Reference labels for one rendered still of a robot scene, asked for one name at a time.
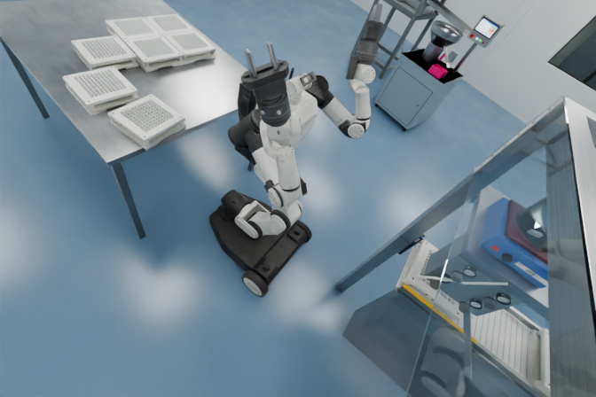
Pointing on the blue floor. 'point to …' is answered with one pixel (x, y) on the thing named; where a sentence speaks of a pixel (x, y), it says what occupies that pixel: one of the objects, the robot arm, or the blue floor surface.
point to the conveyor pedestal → (387, 338)
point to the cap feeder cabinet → (414, 89)
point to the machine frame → (584, 156)
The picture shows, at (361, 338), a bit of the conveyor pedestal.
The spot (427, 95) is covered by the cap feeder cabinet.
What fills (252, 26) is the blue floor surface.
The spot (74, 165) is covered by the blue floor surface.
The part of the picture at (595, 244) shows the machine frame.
